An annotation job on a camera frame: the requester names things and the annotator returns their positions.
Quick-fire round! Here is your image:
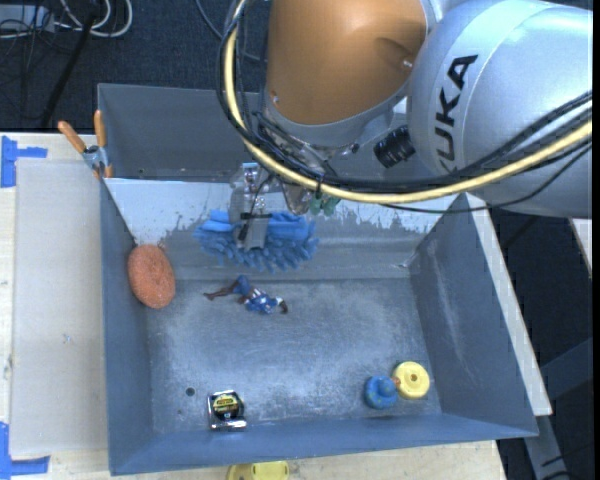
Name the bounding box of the yellow toy ring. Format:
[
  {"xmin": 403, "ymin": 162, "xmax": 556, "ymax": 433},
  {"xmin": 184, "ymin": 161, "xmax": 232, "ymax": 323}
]
[{"xmin": 391, "ymin": 360, "xmax": 431, "ymax": 402}]

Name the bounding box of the blue toy figure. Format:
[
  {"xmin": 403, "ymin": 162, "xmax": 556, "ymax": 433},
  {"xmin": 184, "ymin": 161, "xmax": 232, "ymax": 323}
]
[{"xmin": 202, "ymin": 274, "xmax": 290, "ymax": 316}]

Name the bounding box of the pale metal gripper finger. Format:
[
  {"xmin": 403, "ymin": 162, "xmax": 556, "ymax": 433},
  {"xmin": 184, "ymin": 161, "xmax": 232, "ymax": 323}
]
[
  {"xmin": 238, "ymin": 195, "xmax": 273, "ymax": 252},
  {"xmin": 228, "ymin": 162, "xmax": 262, "ymax": 220}
]

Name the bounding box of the blue toy ring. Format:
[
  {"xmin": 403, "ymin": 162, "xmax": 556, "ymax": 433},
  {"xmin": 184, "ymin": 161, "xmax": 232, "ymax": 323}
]
[{"xmin": 363, "ymin": 375, "xmax": 400, "ymax": 411}]

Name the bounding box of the grey metal bin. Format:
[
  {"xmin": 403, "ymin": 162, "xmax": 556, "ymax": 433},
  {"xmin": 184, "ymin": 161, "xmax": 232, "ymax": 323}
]
[{"xmin": 96, "ymin": 82, "xmax": 541, "ymax": 477}]

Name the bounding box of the black cylinder on white bracket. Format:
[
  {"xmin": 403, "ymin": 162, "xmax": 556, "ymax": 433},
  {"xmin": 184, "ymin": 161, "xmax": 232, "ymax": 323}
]
[{"xmin": 353, "ymin": 113, "xmax": 418, "ymax": 170}]

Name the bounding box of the yellow and chrome tape measure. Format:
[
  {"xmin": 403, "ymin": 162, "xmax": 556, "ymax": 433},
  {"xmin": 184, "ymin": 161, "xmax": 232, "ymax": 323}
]
[{"xmin": 206, "ymin": 389, "xmax": 249, "ymax": 432}]

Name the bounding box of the orange oval scrubber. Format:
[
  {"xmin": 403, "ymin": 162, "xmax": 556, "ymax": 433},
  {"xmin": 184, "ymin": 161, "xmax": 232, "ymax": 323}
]
[{"xmin": 126, "ymin": 243, "xmax": 177, "ymax": 311}]

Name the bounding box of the pale flat board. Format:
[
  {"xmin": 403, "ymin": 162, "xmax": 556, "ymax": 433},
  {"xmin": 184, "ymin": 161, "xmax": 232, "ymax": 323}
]
[{"xmin": 8, "ymin": 159, "xmax": 112, "ymax": 462}]

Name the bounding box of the blue chenille duster mitt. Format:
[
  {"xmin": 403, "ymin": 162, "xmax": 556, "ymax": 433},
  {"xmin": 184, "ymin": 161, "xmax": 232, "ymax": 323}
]
[{"xmin": 193, "ymin": 209, "xmax": 321, "ymax": 275}]

